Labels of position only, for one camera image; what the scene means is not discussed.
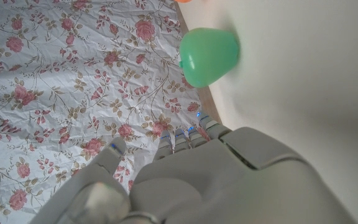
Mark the floral backdrop cloth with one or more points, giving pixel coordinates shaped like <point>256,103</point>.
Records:
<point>73,77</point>

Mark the orange ball toy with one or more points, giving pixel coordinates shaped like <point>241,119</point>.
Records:
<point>183,1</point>

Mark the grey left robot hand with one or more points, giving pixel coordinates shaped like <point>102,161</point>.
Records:
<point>228,186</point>

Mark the cream foam board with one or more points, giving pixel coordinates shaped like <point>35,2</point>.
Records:
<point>291,62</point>

